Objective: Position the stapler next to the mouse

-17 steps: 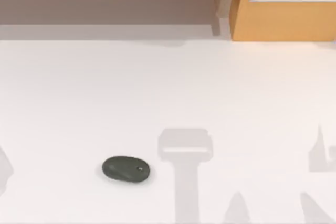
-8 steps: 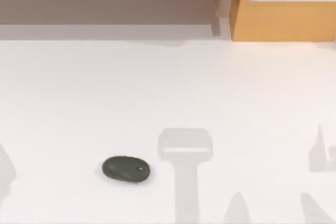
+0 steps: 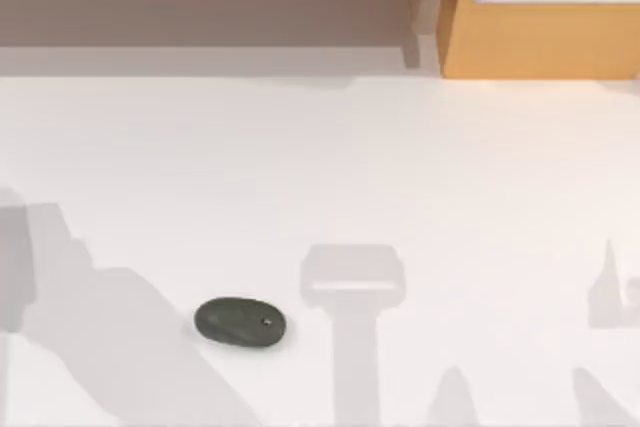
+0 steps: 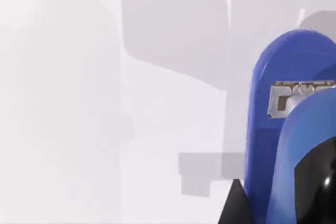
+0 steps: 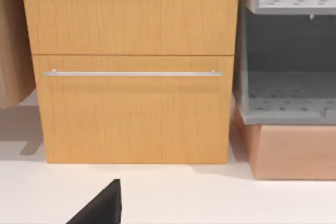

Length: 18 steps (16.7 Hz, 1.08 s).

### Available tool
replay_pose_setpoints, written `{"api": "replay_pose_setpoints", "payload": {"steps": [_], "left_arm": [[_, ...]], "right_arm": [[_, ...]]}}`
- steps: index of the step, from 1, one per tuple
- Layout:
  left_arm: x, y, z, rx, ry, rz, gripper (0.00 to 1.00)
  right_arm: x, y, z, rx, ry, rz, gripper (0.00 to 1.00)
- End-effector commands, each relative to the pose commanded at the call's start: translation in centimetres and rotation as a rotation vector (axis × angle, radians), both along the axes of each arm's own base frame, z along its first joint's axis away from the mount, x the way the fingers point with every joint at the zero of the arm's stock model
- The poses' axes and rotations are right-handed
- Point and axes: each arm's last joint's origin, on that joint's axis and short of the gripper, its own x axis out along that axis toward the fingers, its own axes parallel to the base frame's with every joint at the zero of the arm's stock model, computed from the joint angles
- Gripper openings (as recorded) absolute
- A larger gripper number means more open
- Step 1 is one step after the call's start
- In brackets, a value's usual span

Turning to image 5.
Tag grey pierced drawer inside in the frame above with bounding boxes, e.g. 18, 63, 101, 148
233, 6, 336, 125

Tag pale wooden drawer front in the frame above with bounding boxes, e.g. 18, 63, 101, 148
228, 103, 336, 182

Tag wooden drawer front with handle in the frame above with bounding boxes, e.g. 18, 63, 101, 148
31, 54, 235, 164

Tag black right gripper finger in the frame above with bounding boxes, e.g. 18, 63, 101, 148
65, 178, 122, 224

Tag long metal handle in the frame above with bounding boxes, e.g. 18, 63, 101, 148
42, 69, 223, 78

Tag plain wooden drawer front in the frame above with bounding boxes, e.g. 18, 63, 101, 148
18, 0, 240, 56

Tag brown wooden cupboard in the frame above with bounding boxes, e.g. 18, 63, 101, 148
0, 0, 36, 109

